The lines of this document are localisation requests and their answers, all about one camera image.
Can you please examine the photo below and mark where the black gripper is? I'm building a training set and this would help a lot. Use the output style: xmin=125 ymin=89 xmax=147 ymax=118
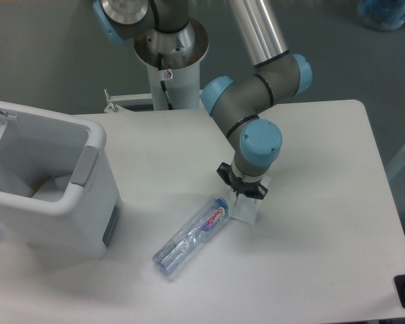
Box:
xmin=217 ymin=162 xmax=268 ymax=200

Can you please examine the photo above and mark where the white plastic packaging bag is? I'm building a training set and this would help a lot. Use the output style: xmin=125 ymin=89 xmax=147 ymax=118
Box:
xmin=223 ymin=185 xmax=263 ymax=225

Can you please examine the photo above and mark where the clear plastic water bottle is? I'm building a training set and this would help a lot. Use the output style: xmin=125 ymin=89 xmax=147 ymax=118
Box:
xmin=152 ymin=195 xmax=230 ymax=280

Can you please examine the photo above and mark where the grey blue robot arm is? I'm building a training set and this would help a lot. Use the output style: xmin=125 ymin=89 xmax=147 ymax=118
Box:
xmin=93 ymin=1 xmax=313 ymax=200

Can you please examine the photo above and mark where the white trash can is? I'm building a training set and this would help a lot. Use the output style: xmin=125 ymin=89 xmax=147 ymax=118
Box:
xmin=0 ymin=101 xmax=121 ymax=258

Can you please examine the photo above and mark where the blue plastic bag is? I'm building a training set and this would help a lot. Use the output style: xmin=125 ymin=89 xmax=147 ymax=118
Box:
xmin=357 ymin=1 xmax=405 ymax=32

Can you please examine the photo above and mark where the white metal base frame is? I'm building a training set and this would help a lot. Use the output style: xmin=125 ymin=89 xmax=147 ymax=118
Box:
xmin=103 ymin=88 xmax=204 ymax=113

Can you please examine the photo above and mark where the black cable on pedestal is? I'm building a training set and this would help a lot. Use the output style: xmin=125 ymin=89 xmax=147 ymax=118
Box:
xmin=157 ymin=53 xmax=175 ymax=111

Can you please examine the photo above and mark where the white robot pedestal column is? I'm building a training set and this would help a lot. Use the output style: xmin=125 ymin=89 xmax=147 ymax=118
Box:
xmin=134 ymin=18 xmax=209 ymax=94

